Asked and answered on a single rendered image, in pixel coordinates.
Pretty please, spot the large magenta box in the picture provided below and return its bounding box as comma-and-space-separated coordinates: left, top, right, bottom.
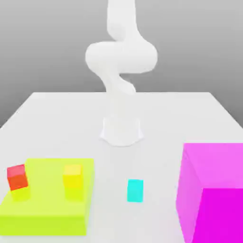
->
176, 142, 243, 243

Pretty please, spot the small yellow cube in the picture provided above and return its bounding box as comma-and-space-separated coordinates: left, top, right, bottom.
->
63, 164, 84, 189

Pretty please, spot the small red cube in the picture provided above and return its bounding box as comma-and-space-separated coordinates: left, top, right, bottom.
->
7, 164, 29, 191

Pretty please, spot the small cyan cube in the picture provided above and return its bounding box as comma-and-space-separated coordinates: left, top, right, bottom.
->
127, 178, 144, 203

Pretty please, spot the large lime green box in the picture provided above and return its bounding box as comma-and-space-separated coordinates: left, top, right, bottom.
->
0, 158, 95, 236

